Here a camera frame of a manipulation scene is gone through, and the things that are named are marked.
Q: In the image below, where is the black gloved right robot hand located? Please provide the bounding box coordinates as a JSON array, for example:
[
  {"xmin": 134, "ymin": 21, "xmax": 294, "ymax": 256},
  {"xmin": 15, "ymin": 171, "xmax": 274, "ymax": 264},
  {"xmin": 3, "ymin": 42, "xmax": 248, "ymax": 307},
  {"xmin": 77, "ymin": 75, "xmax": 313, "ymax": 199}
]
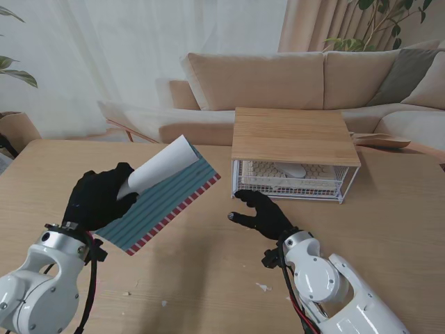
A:
[{"xmin": 227, "ymin": 189, "xmax": 300, "ymax": 241}]

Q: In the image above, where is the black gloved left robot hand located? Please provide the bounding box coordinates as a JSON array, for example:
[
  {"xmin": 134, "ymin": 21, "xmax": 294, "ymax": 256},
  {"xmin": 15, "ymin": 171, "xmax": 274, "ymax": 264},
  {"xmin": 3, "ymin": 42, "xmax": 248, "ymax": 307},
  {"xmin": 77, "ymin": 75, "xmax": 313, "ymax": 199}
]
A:
[{"xmin": 62, "ymin": 161, "xmax": 140, "ymax": 232}]

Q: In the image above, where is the white wire mesh drawer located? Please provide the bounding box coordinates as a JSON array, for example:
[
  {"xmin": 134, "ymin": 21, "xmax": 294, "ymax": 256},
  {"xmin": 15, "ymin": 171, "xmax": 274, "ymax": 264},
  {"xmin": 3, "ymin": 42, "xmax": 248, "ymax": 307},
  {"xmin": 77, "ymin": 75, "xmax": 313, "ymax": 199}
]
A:
[{"xmin": 232, "ymin": 159, "xmax": 348, "ymax": 202}]

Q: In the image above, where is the white computer mouse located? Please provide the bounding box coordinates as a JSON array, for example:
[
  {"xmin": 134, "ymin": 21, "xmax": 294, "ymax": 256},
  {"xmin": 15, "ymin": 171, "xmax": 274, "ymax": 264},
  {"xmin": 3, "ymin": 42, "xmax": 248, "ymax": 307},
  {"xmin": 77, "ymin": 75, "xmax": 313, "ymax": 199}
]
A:
[{"xmin": 276, "ymin": 162, "xmax": 309, "ymax": 178}]

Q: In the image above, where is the blue striped mouse pad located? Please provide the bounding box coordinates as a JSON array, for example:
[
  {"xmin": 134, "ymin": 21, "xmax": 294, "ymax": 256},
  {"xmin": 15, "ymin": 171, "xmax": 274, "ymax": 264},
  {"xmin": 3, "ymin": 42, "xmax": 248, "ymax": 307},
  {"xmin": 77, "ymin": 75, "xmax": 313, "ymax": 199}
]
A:
[{"xmin": 93, "ymin": 134, "xmax": 223, "ymax": 257}]

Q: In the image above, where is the beige round-key keyboard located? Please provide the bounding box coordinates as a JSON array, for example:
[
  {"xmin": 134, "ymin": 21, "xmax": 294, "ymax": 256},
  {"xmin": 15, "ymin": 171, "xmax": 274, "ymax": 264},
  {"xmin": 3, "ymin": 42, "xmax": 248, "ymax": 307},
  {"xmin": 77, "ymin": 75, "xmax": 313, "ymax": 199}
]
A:
[{"xmin": 239, "ymin": 160, "xmax": 337, "ymax": 182}]

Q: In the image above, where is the white cushioned wooden bench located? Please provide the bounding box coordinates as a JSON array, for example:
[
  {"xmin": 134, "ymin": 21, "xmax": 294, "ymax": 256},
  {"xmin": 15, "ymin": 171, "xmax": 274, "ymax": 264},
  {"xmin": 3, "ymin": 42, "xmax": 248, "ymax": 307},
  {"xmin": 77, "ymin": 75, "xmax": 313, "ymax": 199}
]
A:
[{"xmin": 97, "ymin": 100, "xmax": 164, "ymax": 144}]

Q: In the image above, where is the tan round planter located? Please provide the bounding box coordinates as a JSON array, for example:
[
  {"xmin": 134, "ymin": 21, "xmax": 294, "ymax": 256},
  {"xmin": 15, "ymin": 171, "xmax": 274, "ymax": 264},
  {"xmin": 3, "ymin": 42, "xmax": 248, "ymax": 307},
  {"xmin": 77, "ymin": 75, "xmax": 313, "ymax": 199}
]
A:
[{"xmin": 0, "ymin": 111, "xmax": 43, "ymax": 142}]

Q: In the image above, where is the black stand leg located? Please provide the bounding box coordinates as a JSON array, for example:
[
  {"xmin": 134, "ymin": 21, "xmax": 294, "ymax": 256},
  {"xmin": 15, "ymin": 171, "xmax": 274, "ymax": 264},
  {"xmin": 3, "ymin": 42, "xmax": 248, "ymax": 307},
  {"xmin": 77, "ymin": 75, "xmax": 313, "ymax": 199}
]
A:
[{"xmin": 0, "ymin": 134, "xmax": 19, "ymax": 159}]

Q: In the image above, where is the shallow wooden tray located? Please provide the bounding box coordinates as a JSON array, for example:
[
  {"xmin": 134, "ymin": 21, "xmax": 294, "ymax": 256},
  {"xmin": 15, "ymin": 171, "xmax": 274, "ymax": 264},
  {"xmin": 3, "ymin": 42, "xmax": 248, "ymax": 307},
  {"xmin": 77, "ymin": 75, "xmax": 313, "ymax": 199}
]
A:
[{"xmin": 349, "ymin": 131, "xmax": 412, "ymax": 150}]

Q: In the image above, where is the beige fabric sofa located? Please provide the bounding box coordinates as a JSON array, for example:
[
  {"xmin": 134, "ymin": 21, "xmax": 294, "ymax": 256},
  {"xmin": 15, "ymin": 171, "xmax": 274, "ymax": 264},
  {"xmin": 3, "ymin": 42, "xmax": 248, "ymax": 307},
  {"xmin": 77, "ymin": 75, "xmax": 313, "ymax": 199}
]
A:
[{"xmin": 158, "ymin": 38, "xmax": 445, "ymax": 164}]

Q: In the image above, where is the broad-leaf green plant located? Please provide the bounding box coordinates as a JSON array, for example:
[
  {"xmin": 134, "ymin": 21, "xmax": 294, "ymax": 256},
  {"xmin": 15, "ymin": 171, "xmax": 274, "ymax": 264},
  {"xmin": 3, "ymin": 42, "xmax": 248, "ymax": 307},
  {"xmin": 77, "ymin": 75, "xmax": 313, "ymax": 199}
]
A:
[{"xmin": 0, "ymin": 5, "xmax": 39, "ymax": 90}]

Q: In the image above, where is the white sheer curtain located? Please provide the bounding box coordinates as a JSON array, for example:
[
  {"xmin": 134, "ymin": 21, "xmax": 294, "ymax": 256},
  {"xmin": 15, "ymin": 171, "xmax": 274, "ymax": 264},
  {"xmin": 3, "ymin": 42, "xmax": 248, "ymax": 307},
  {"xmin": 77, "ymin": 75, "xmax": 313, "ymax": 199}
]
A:
[{"xmin": 0, "ymin": 0, "xmax": 289, "ymax": 142}]

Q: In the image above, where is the tall leafy green plant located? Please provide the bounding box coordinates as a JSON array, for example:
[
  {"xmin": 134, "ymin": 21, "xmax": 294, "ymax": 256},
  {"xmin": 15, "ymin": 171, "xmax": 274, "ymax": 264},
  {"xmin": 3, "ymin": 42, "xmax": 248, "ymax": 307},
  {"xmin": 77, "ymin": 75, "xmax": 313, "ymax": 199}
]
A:
[{"xmin": 323, "ymin": 0, "xmax": 432, "ymax": 53}]

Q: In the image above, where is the grey sofa cushion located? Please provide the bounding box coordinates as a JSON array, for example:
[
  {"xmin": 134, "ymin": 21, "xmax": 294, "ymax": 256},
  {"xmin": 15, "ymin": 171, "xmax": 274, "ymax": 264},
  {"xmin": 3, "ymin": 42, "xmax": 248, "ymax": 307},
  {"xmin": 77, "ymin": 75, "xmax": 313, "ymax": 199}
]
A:
[{"xmin": 368, "ymin": 48, "xmax": 441, "ymax": 107}]

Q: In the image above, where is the beige pleated curtain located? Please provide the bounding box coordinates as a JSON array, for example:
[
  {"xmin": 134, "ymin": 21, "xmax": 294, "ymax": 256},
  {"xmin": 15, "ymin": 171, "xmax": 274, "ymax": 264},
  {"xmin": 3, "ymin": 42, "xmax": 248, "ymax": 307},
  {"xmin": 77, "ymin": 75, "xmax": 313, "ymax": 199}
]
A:
[{"xmin": 277, "ymin": 0, "xmax": 445, "ymax": 54}]

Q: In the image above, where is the cream sofa cushion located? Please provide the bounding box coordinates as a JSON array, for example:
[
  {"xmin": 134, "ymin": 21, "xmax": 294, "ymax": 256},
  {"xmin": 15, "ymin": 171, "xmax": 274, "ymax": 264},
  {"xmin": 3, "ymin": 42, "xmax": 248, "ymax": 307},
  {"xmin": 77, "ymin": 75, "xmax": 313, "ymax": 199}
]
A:
[{"xmin": 401, "ymin": 51, "xmax": 445, "ymax": 111}]

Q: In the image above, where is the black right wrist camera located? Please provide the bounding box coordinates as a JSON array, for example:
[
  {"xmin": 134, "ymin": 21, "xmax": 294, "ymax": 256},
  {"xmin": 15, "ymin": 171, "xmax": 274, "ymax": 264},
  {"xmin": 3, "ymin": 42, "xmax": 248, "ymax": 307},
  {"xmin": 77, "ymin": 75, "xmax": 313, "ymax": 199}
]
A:
[{"xmin": 261, "ymin": 248, "xmax": 284, "ymax": 269}]

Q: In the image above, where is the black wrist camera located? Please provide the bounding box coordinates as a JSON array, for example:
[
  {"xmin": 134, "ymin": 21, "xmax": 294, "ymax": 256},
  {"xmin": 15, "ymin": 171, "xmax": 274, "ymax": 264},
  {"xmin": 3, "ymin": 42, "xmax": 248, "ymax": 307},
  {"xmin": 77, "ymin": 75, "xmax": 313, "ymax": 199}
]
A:
[
  {"xmin": 85, "ymin": 239, "xmax": 107, "ymax": 264},
  {"xmin": 261, "ymin": 248, "xmax": 284, "ymax": 269}
]

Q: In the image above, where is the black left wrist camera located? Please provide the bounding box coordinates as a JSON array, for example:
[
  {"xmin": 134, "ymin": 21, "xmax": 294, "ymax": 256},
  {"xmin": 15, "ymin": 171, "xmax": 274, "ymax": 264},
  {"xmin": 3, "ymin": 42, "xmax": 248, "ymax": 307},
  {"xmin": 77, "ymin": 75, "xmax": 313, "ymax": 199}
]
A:
[{"xmin": 85, "ymin": 239, "xmax": 107, "ymax": 264}]

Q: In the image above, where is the right arm red black cable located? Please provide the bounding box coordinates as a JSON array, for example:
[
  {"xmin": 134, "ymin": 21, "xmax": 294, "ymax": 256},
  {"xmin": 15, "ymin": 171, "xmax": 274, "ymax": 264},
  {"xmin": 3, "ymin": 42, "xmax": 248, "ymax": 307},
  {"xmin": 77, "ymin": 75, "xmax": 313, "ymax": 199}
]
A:
[{"xmin": 277, "ymin": 243, "xmax": 321, "ymax": 334}]

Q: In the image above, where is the arm red black cable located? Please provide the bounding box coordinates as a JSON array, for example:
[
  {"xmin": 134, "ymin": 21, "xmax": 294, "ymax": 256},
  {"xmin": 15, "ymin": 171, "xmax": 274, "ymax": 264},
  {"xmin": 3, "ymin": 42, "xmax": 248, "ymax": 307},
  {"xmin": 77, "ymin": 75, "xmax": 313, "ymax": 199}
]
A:
[
  {"xmin": 277, "ymin": 243, "xmax": 321, "ymax": 334},
  {"xmin": 74, "ymin": 232, "xmax": 100, "ymax": 334}
]

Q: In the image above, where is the wood top wire organizer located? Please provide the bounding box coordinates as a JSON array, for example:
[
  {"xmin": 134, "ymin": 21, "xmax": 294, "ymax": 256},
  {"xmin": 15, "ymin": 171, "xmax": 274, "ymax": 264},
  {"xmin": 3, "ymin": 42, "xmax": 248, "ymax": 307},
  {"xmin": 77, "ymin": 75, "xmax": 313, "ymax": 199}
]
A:
[{"xmin": 229, "ymin": 106, "xmax": 362, "ymax": 205}]

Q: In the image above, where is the left arm red black cable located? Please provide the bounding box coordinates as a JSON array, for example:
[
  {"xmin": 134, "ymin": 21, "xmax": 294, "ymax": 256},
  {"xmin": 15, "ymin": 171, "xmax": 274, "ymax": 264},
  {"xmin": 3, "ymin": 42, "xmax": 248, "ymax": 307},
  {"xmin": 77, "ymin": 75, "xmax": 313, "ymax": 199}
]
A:
[{"xmin": 74, "ymin": 232, "xmax": 100, "ymax": 334}]

